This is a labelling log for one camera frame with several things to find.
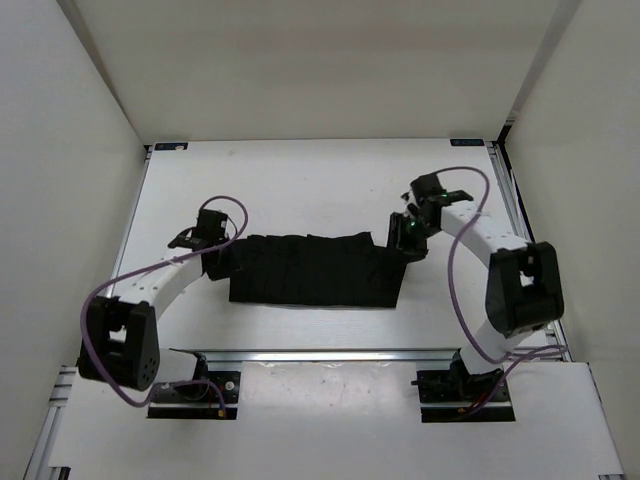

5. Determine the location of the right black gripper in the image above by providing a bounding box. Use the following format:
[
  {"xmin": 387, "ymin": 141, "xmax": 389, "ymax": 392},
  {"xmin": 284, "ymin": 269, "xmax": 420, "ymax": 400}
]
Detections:
[{"xmin": 382, "ymin": 212, "xmax": 440, "ymax": 266}]

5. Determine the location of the black skirt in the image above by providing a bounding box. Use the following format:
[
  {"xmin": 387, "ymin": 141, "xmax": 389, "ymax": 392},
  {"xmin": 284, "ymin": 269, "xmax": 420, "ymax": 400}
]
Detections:
[{"xmin": 229, "ymin": 232, "xmax": 407, "ymax": 308}]

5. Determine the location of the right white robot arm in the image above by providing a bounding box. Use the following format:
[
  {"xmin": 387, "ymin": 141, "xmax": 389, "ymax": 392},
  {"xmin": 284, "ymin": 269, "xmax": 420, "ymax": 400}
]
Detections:
[{"xmin": 388, "ymin": 190, "xmax": 564, "ymax": 400}]

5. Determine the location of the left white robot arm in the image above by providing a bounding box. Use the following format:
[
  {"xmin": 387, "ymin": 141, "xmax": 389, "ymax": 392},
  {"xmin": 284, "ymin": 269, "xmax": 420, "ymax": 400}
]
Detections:
[{"xmin": 78, "ymin": 209, "xmax": 237, "ymax": 400}]

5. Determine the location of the left blue corner label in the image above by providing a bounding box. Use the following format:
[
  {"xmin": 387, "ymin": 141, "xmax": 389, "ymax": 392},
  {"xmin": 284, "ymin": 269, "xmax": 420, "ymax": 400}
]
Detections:
[{"xmin": 154, "ymin": 142, "xmax": 189, "ymax": 151}]

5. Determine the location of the blue corner label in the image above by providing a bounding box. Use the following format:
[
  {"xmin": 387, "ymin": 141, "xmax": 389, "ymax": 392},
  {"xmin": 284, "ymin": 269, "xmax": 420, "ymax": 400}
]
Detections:
[
  {"xmin": 154, "ymin": 142, "xmax": 189, "ymax": 151},
  {"xmin": 450, "ymin": 138, "xmax": 485, "ymax": 147}
]

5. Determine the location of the right blue corner label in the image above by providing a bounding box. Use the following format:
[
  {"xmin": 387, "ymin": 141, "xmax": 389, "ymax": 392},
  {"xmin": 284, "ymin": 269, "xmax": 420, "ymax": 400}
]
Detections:
[{"xmin": 450, "ymin": 138, "xmax": 485, "ymax": 147}]

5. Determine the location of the white front cover panel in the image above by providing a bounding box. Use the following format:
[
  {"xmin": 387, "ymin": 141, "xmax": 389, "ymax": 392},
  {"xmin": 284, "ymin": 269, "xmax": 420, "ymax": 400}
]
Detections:
[{"xmin": 49, "ymin": 363, "xmax": 623, "ymax": 479}]

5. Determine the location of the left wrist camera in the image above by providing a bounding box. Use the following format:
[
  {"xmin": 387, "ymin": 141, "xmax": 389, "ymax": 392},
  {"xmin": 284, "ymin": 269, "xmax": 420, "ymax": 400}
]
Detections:
[{"xmin": 193, "ymin": 208, "xmax": 228, "ymax": 243}]

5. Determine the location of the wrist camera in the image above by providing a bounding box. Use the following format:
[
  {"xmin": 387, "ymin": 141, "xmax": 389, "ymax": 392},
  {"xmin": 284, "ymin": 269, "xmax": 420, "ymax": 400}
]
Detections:
[
  {"xmin": 410, "ymin": 173, "xmax": 446, "ymax": 206},
  {"xmin": 193, "ymin": 208, "xmax": 228, "ymax": 243}
]

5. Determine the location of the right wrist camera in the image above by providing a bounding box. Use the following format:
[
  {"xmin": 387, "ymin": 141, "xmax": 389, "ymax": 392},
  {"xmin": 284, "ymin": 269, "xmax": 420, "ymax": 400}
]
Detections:
[{"xmin": 410, "ymin": 173, "xmax": 446, "ymax": 206}]

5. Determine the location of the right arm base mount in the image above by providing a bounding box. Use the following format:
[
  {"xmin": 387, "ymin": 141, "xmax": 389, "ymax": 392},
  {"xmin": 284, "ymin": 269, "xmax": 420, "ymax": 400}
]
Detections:
[{"xmin": 411, "ymin": 368, "xmax": 516, "ymax": 424}]

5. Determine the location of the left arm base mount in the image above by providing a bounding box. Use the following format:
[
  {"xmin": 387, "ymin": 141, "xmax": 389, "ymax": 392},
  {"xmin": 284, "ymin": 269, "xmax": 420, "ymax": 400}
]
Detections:
[{"xmin": 147, "ymin": 352, "xmax": 241, "ymax": 421}]

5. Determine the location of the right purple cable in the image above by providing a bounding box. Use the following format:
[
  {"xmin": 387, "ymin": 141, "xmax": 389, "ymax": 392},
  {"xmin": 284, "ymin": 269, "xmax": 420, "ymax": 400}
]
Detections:
[{"xmin": 434, "ymin": 166, "xmax": 569, "ymax": 416}]

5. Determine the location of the purple cable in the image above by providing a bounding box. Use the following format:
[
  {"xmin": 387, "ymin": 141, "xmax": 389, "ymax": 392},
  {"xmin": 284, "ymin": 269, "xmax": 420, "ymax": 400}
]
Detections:
[
  {"xmin": 434, "ymin": 166, "xmax": 569, "ymax": 416},
  {"xmin": 80, "ymin": 195, "xmax": 250, "ymax": 419}
]

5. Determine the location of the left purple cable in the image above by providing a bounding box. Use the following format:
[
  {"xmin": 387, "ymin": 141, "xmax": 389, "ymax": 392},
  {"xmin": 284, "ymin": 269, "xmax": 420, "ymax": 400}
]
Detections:
[{"xmin": 80, "ymin": 195, "xmax": 250, "ymax": 419}]

